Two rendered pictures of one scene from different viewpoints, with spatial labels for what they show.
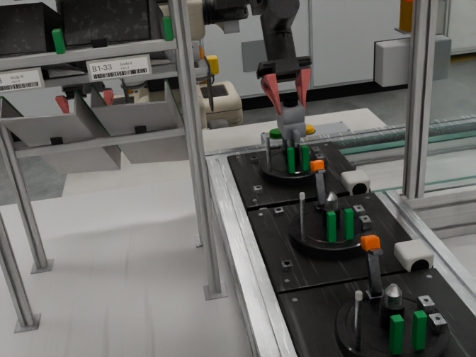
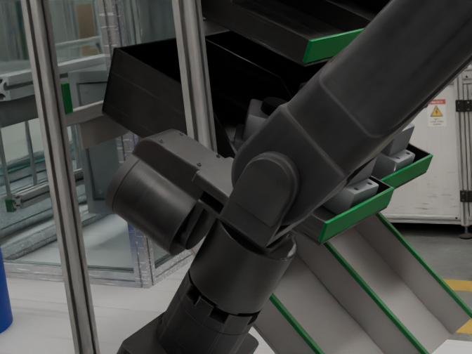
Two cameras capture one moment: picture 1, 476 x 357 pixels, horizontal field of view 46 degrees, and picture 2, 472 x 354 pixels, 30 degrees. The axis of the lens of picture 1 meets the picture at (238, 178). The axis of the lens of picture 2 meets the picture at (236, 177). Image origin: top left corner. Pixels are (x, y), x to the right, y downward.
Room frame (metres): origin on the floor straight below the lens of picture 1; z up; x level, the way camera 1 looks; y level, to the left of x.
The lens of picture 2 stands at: (1.46, -0.56, 1.42)
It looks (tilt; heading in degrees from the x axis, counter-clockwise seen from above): 12 degrees down; 125
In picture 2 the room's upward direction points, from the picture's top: 6 degrees counter-clockwise
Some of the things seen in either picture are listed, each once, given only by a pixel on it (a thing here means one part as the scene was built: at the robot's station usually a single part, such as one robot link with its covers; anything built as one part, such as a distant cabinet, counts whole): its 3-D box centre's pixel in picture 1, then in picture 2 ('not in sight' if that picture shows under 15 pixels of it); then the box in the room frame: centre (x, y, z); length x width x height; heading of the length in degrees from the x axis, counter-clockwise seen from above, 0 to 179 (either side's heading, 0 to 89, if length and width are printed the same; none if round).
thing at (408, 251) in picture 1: (331, 213); not in sight; (0.79, -0.15, 1.01); 0.24 x 0.24 x 0.13; 7
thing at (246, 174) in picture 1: (293, 174); not in sight; (1.04, -0.11, 0.96); 0.24 x 0.24 x 0.02; 7
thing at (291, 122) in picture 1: (292, 117); not in sight; (1.04, -0.12, 1.09); 0.08 x 0.04 x 0.07; 7
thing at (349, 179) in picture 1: (355, 184); not in sight; (0.95, -0.22, 0.97); 0.05 x 0.05 x 0.04; 7
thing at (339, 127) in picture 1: (306, 142); not in sight; (1.26, -0.17, 0.93); 0.21 x 0.07 x 0.06; 97
